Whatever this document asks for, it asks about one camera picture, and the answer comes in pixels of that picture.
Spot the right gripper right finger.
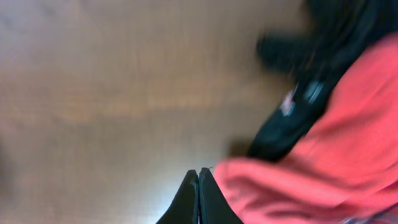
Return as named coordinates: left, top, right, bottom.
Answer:
left=199, top=168, right=243, bottom=224

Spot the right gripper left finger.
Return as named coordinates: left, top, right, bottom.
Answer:
left=157, top=170, right=199, bottom=224

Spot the orange printed t-shirt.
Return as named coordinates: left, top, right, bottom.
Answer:
left=214, top=34, right=397, bottom=223

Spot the black garment with white stripe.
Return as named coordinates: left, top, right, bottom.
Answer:
left=228, top=71, right=346, bottom=162

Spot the black patterned garment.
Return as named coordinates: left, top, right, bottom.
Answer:
left=256, top=0, right=397, bottom=82

